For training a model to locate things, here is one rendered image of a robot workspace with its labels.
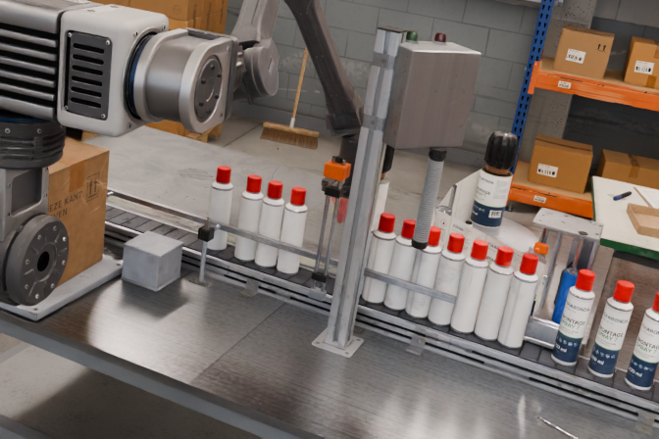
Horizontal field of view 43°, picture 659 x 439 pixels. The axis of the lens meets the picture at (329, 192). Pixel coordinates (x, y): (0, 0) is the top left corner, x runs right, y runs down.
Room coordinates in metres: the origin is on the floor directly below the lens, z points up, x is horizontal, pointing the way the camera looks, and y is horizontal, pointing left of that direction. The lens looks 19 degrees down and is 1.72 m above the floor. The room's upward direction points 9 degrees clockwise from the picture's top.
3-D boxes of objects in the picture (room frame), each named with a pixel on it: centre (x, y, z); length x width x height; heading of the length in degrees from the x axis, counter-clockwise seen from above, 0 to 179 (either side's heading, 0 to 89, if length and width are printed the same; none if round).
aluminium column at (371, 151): (1.58, -0.07, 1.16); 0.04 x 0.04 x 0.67; 70
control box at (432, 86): (1.62, -0.15, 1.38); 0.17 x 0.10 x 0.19; 125
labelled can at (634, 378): (1.51, -0.68, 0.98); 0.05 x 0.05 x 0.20
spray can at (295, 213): (1.79, 0.07, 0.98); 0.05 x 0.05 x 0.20
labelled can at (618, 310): (1.54, -0.61, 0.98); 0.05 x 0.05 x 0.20
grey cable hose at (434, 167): (1.58, -0.20, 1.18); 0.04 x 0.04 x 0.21
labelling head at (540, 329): (1.68, -0.51, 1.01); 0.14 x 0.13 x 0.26; 70
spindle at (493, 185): (2.24, -0.45, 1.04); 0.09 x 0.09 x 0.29
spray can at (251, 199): (1.83, 0.17, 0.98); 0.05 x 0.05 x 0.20
